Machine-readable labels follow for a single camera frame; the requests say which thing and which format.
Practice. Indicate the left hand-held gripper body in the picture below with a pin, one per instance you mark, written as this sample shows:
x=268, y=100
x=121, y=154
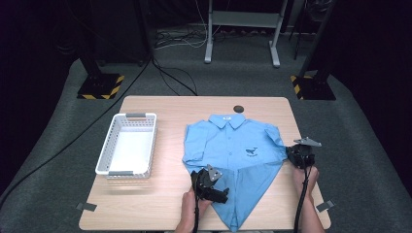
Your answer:
x=202, y=183

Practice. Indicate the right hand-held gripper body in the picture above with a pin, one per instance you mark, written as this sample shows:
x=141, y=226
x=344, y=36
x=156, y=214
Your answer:
x=302, y=155

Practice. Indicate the light blue shirt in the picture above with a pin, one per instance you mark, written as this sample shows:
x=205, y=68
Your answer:
x=236, y=152

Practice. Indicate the person's left hand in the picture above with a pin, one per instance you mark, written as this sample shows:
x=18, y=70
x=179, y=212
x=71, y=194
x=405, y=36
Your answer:
x=189, y=207

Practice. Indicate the person's right hand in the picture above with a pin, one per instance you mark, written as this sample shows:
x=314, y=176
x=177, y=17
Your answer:
x=299, y=183

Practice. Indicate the grey tape strip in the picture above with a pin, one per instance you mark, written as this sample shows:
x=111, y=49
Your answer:
x=86, y=206
x=326, y=206

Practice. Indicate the black table grommet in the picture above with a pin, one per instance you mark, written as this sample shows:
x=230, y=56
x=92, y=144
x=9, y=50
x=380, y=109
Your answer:
x=238, y=109

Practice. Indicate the black striped stand base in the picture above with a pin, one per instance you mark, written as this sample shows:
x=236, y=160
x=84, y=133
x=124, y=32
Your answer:
x=100, y=85
x=315, y=88

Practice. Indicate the white plastic basket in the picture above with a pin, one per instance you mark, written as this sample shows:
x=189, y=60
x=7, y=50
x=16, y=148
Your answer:
x=131, y=152

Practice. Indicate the black stand post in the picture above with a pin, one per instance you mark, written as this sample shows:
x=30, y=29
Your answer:
x=89, y=48
x=319, y=42

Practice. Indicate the white metal stand frame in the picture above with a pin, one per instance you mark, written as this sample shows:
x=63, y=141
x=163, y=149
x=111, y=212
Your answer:
x=243, y=18

